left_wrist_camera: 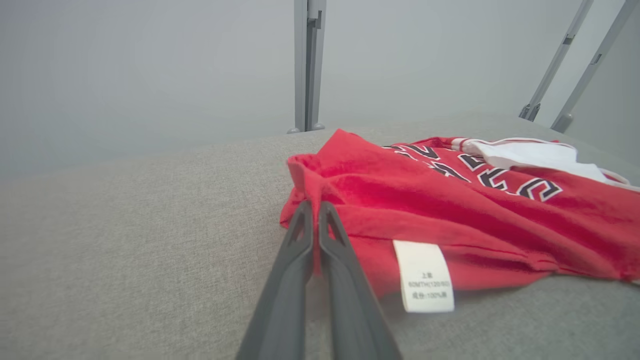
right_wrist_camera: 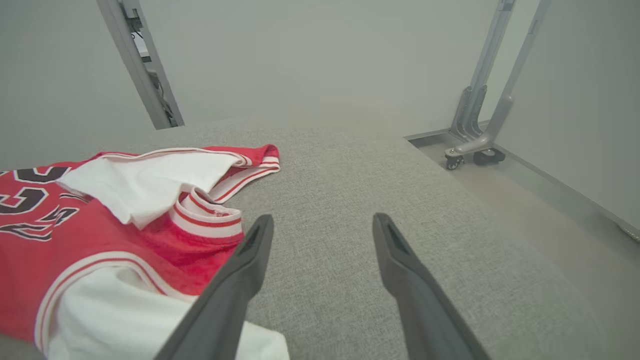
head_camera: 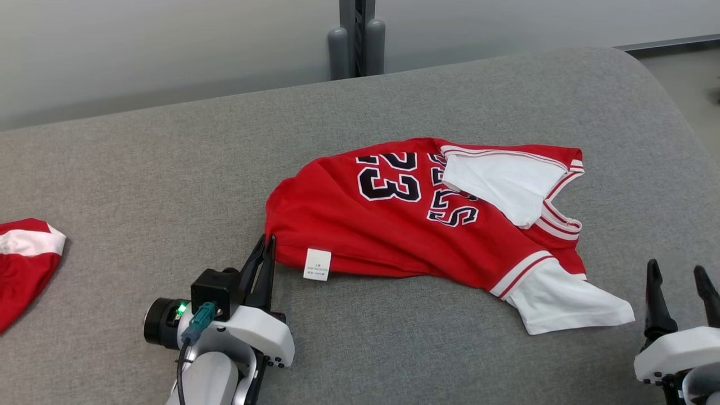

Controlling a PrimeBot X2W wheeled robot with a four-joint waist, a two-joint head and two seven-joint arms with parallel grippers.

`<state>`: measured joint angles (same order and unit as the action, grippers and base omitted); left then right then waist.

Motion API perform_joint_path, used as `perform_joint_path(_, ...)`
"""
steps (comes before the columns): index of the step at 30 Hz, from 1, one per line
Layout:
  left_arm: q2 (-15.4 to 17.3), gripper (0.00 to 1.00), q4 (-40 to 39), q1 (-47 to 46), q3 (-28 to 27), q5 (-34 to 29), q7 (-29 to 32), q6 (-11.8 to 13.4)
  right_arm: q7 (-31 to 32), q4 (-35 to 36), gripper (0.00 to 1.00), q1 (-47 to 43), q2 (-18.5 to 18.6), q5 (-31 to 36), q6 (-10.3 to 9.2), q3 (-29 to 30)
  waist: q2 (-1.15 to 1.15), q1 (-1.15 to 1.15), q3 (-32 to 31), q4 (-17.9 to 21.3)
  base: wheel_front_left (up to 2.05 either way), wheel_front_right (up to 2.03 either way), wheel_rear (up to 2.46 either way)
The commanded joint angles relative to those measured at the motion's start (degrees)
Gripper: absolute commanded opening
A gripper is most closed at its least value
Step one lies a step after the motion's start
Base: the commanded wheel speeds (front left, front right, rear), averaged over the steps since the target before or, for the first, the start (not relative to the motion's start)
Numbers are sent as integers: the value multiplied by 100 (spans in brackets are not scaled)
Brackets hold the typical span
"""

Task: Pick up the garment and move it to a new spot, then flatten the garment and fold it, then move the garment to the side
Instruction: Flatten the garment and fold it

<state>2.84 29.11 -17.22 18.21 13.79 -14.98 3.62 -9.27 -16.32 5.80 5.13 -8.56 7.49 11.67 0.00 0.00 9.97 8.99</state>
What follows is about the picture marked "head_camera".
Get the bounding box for grey metal partition post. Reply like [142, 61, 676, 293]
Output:
[339, 0, 376, 78]

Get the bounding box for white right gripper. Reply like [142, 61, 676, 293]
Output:
[634, 259, 720, 386]

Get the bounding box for red white number jersey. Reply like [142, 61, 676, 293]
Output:
[264, 137, 636, 336]

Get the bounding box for grey rounded post cap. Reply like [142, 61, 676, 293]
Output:
[328, 27, 350, 81]
[364, 19, 386, 77]

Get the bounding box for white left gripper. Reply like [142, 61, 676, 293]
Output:
[217, 235, 295, 368]

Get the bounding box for red white shorts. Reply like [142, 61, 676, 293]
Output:
[0, 218, 67, 334]

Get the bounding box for grey floor rail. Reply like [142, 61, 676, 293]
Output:
[616, 34, 720, 55]

